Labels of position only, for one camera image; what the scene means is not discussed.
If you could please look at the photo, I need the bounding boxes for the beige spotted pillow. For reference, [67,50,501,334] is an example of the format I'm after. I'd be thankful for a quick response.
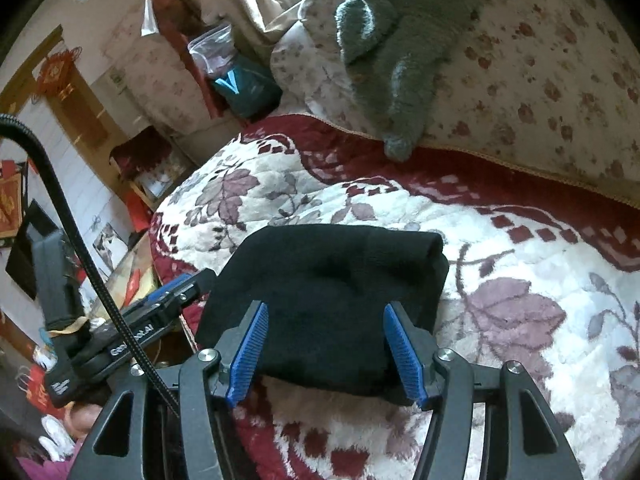
[270,0,640,206]

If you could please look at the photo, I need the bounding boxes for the small wooden side table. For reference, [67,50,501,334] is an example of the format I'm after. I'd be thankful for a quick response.
[110,127,198,211]

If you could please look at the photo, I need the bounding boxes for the teal bag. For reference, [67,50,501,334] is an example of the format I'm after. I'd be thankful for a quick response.
[209,55,283,122]

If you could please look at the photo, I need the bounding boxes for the red wall poster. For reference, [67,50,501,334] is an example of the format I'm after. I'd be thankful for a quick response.
[0,160,26,248]

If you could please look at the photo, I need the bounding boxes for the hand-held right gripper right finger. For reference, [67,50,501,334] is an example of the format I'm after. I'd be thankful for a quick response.
[382,302,587,480]

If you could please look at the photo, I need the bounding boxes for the red knot wall ornament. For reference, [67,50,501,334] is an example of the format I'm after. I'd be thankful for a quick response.
[34,46,83,96]

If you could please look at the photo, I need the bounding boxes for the clear plastic bag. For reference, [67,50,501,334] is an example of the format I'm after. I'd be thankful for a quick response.
[187,24,240,77]

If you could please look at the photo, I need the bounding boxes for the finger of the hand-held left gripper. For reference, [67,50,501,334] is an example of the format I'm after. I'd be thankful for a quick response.
[125,287,202,322]
[159,268,219,297]

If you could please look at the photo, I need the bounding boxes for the red white floral plush blanket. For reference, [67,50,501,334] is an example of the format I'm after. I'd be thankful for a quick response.
[150,114,640,480]

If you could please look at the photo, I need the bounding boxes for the black braided cable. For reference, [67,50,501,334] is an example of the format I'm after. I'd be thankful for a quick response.
[0,113,180,413]

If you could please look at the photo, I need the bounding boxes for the person's left hand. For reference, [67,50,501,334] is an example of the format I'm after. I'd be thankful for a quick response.
[67,404,103,442]

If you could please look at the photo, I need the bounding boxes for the wooden door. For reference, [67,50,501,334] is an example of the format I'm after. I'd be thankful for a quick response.
[0,25,123,148]

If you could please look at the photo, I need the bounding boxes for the grey fluffy throw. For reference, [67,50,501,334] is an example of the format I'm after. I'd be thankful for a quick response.
[334,0,493,161]

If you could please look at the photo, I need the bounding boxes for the black pants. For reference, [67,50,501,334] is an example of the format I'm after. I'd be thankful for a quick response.
[195,225,449,407]

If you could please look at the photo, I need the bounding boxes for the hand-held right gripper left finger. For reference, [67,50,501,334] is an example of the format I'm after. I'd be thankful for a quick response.
[66,300,271,480]

